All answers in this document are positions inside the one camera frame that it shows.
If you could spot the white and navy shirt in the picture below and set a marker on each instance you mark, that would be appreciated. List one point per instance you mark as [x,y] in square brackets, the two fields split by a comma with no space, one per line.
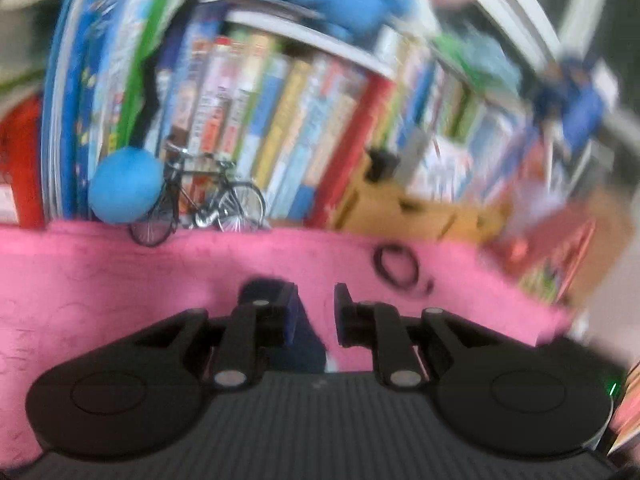
[307,345]

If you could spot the red crate with round label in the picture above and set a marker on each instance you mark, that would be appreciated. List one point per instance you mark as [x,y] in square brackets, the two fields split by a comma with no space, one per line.
[20,160]

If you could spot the blue object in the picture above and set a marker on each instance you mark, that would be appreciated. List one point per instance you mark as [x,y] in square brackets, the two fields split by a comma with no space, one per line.
[575,110]

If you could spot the folded teal cloth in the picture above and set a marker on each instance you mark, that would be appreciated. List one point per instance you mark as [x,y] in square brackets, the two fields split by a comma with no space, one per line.
[480,65]

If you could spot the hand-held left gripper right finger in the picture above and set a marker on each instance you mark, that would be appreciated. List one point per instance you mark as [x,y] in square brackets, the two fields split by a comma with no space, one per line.
[342,320]

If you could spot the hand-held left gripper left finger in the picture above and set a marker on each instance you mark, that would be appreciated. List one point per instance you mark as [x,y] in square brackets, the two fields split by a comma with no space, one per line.
[291,315]

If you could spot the wooden drawer box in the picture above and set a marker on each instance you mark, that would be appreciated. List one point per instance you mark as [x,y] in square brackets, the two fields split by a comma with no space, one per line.
[380,210]

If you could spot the pink toy house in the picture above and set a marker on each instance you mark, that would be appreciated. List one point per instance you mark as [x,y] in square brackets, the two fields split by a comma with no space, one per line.
[550,245]

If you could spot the white patterned box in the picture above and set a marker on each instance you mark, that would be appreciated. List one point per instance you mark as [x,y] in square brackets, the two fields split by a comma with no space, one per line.
[445,170]

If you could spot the row of books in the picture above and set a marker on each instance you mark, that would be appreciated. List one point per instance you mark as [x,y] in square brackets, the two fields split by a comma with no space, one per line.
[280,110]

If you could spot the small black box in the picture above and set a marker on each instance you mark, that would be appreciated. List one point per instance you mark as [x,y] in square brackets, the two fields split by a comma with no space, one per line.
[384,165]

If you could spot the model bicycle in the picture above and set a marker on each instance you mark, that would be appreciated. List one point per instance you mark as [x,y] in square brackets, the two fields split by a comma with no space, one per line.
[240,207]

